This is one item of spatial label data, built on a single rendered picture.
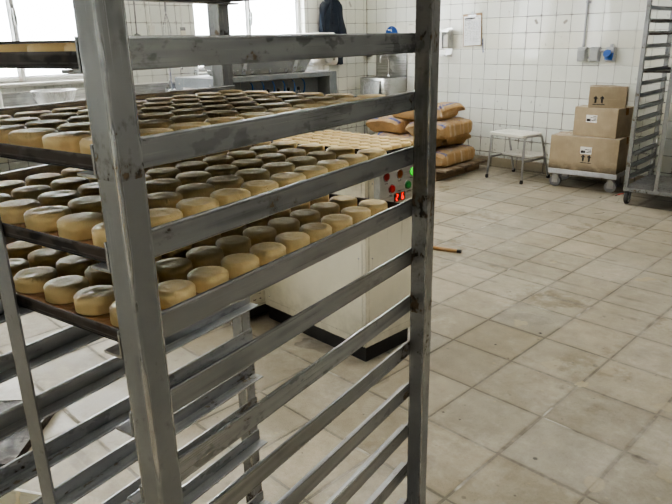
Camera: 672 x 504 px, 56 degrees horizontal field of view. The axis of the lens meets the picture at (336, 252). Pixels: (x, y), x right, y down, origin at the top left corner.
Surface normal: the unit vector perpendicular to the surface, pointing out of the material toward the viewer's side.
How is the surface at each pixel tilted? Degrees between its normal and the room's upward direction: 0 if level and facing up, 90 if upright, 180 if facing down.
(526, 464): 0
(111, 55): 90
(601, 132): 93
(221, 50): 90
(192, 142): 90
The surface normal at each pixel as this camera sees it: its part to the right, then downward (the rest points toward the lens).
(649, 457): -0.02, -0.95
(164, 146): 0.83, 0.16
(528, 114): -0.71, 0.24
